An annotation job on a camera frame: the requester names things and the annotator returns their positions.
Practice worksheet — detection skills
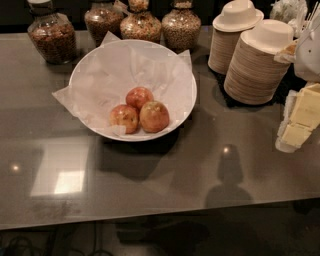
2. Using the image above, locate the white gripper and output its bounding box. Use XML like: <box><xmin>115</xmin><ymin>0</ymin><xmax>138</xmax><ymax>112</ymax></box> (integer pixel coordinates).
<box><xmin>274</xmin><ymin>19</ymin><xmax>320</xmax><ymax>153</ymax></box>

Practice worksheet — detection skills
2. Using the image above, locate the right red apple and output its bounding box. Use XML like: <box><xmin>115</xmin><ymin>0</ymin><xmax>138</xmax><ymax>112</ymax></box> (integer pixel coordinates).
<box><xmin>139</xmin><ymin>101</ymin><xmax>170</xmax><ymax>133</ymax></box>

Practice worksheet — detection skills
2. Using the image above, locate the red apple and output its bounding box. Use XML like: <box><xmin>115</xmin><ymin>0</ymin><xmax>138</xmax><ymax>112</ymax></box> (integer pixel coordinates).
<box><xmin>126</xmin><ymin>87</ymin><xmax>154</xmax><ymax>110</ymax></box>
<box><xmin>139</xmin><ymin>101</ymin><xmax>170</xmax><ymax>133</ymax></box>
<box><xmin>109</xmin><ymin>104</ymin><xmax>139</xmax><ymax>134</ymax></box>

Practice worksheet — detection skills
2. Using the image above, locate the back red apple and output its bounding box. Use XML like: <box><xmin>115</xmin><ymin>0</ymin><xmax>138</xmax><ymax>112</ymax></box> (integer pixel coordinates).
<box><xmin>126</xmin><ymin>87</ymin><xmax>154</xmax><ymax>110</ymax></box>

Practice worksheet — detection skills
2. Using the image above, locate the left red apple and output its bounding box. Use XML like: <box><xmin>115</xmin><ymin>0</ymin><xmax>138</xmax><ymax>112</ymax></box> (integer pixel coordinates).
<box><xmin>109</xmin><ymin>104</ymin><xmax>139</xmax><ymax>134</ymax></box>

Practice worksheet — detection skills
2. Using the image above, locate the white bowl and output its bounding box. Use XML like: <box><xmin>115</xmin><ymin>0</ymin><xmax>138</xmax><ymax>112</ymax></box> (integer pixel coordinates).
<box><xmin>68</xmin><ymin>39</ymin><xmax>198</xmax><ymax>143</ymax></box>

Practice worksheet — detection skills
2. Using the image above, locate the clear plastic cutlery bag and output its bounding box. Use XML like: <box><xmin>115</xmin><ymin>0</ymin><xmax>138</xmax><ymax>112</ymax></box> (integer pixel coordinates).
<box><xmin>270</xmin><ymin>0</ymin><xmax>308</xmax><ymax>38</ymax></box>

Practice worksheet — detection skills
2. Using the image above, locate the glass cereal jar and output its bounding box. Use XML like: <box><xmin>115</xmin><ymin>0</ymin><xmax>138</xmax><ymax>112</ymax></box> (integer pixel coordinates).
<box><xmin>162</xmin><ymin>0</ymin><xmax>201</xmax><ymax>52</ymax></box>
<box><xmin>120</xmin><ymin>0</ymin><xmax>161</xmax><ymax>43</ymax></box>
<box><xmin>27</xmin><ymin>0</ymin><xmax>77</xmax><ymax>64</ymax></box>
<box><xmin>84</xmin><ymin>0</ymin><xmax>124</xmax><ymax>47</ymax></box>

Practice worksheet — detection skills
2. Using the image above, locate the white paper liner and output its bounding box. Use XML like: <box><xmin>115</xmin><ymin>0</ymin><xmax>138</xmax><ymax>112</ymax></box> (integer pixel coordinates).
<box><xmin>51</xmin><ymin>31</ymin><xmax>194</xmax><ymax>138</ymax></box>

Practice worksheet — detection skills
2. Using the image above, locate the left glass cereal jar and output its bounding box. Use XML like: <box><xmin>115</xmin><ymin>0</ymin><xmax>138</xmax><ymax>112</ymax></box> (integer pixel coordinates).
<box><xmin>27</xmin><ymin>0</ymin><xmax>77</xmax><ymax>64</ymax></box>

